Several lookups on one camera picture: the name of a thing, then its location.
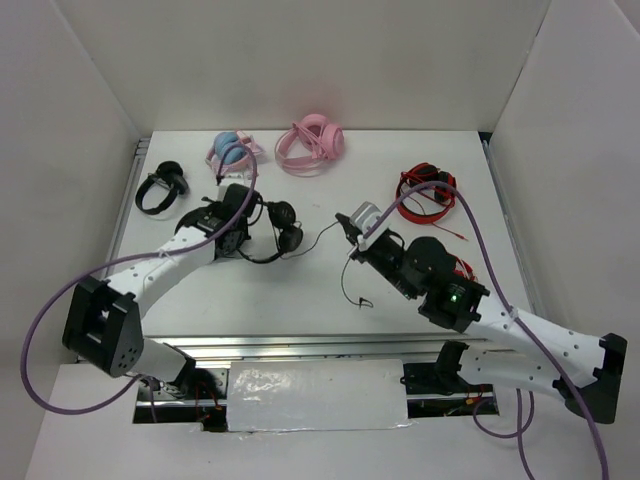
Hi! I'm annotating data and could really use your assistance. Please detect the black Panasonic wired headphones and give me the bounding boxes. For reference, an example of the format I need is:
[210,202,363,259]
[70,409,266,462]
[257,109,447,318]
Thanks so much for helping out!
[234,199,376,310]

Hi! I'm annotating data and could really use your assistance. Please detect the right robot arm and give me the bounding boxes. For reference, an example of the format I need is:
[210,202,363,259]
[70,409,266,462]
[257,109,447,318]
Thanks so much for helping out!
[335,213,627,424]

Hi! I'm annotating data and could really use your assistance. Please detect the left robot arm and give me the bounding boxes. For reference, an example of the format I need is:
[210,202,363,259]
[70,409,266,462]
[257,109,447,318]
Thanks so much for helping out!
[62,183,261,399]

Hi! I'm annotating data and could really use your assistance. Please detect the folded red headphones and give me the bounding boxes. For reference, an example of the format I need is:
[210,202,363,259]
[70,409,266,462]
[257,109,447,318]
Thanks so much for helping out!
[454,257,478,281]

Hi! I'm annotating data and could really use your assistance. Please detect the pink blue cat-ear headphones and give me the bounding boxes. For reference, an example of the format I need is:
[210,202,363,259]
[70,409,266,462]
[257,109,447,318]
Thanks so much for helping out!
[204,130,265,175]

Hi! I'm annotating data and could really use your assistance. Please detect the small black headphones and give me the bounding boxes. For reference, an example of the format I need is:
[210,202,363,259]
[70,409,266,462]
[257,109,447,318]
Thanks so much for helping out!
[134,161,190,216]

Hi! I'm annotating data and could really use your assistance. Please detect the red black headphones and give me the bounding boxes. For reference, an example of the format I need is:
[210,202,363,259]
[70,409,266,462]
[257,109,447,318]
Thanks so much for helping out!
[395,162,466,240]

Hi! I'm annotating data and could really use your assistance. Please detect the pink gaming headphones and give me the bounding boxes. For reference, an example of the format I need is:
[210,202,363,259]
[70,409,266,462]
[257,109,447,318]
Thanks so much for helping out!
[274,113,345,177]

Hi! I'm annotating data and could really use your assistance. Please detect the black headset with microphone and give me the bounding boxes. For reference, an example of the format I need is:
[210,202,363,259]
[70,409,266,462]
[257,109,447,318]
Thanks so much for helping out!
[174,197,226,238]

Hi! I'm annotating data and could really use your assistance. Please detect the white taped cover sheet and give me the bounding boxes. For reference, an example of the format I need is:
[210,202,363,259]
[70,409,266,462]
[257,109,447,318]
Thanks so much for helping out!
[226,359,409,433]

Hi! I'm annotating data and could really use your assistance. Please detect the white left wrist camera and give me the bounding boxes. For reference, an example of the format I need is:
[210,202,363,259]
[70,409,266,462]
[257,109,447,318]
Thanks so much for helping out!
[349,201,390,252]

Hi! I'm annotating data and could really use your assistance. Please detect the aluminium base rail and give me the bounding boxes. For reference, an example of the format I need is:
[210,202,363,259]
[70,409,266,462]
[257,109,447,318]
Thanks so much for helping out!
[152,333,502,362]

